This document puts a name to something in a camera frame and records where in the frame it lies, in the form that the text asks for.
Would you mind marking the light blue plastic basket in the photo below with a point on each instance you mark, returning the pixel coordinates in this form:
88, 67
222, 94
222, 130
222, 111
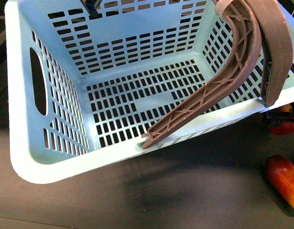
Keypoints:
83, 89

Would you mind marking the brown basket handle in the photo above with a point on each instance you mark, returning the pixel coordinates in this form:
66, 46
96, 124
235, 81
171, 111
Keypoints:
276, 45
245, 52

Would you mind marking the red apple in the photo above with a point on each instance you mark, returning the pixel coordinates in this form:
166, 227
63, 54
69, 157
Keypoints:
280, 121

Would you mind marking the red yellow mango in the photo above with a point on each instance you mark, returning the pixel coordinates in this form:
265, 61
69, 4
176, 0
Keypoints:
280, 173

